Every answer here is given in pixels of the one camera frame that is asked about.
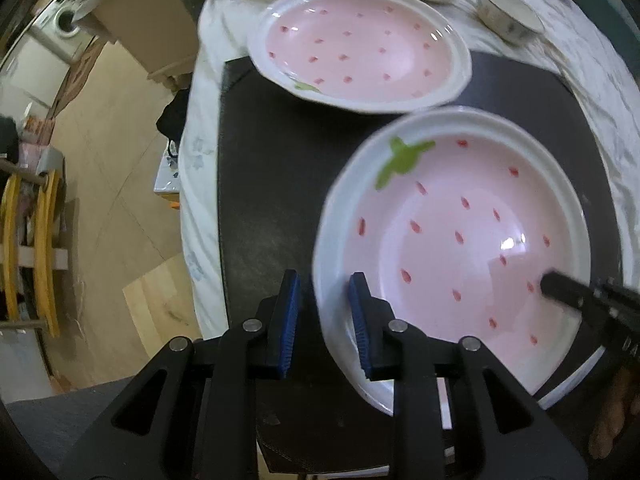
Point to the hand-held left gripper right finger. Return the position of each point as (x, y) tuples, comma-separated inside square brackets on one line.
[(359, 325)]

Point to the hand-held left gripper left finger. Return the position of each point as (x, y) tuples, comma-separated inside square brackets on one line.
[(290, 322)]

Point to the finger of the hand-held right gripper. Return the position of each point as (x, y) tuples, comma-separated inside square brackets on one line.
[(565, 290)]

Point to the pink strawberry plate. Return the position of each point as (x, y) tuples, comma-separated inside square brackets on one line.
[(465, 240), (360, 45)]

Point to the person's right hand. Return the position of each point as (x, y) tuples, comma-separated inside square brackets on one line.
[(611, 420)]

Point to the black mat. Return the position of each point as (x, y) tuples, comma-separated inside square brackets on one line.
[(270, 185)]

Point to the white box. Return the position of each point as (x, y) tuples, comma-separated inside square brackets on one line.
[(167, 175)]

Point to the black bag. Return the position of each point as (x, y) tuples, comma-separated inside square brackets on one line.
[(172, 115)]

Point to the yellow wooden rack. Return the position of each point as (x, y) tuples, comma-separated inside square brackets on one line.
[(45, 240)]

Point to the bear printed blanket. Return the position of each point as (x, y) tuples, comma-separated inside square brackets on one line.
[(225, 20)]

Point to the beige cabinet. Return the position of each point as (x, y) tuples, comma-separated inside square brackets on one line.
[(145, 25)]

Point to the white washing machine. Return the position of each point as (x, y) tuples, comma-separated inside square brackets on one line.
[(65, 20)]

